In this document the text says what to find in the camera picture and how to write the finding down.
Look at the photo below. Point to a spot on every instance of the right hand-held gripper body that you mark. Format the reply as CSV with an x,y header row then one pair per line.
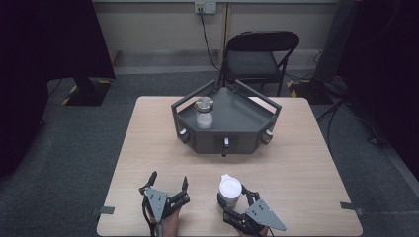
x,y
260,214

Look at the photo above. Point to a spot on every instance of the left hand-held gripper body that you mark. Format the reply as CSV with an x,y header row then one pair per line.
x,y
157,201

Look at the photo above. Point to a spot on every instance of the white cup with lid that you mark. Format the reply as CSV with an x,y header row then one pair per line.
x,y
230,191

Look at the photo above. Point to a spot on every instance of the glass jar with silver lid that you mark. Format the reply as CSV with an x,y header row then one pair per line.
x,y
204,113

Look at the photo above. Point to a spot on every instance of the dark grey corner shelf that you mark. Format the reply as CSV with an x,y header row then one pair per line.
x,y
237,115

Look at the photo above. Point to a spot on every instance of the person's right hand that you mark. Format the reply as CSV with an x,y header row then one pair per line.
x,y
252,234

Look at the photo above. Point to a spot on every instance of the person's left hand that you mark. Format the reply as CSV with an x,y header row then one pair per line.
x,y
169,225

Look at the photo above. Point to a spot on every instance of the grey tape strip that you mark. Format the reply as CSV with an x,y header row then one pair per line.
x,y
106,210
351,206

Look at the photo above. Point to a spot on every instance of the black folding chair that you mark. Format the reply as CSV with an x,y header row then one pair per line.
x,y
253,61

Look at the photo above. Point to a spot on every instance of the black curtain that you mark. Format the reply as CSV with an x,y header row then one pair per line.
x,y
39,65
385,65

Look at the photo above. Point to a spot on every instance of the grey pillar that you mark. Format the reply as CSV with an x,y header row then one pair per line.
x,y
336,39

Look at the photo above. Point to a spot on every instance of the black stand base plate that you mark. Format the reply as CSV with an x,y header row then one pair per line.
x,y
89,94
309,92

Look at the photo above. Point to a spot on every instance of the white wall socket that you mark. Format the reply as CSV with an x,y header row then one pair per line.
x,y
205,7

